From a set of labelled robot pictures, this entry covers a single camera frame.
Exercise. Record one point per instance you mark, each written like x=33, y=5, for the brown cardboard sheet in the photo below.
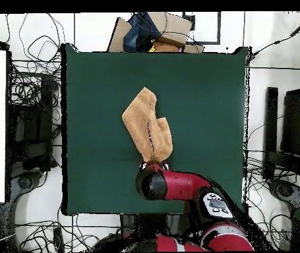
x=118, y=37

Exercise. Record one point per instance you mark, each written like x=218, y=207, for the black upright post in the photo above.
x=271, y=126

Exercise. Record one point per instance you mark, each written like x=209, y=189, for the dark green table cloth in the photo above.
x=99, y=171

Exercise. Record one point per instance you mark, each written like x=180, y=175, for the black chair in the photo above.
x=296, y=123

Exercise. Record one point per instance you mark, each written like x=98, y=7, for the black wheeled stand base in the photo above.
x=25, y=183

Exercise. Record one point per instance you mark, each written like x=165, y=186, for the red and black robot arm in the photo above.
x=181, y=184

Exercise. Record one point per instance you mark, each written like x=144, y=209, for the blue jeans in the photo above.
x=139, y=34

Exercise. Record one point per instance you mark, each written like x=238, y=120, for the orange-brown cloth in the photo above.
x=168, y=47

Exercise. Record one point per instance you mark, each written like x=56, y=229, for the dark-framed white board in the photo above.
x=219, y=29

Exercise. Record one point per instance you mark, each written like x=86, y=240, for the brown cardboard box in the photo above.
x=173, y=26

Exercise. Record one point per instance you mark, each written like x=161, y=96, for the black equipment stand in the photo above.
x=33, y=126

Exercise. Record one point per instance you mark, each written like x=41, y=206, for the orange terry towel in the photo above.
x=139, y=121

